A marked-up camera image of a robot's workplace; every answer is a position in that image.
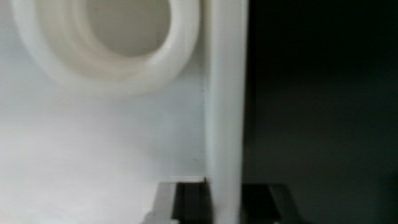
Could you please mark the white square tabletop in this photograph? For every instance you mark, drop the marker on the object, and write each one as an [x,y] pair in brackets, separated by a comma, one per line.
[122,109]

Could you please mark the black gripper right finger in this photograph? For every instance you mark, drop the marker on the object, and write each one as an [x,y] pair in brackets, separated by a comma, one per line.
[269,204]

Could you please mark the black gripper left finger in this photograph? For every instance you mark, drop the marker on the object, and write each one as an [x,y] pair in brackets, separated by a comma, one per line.
[182,206]

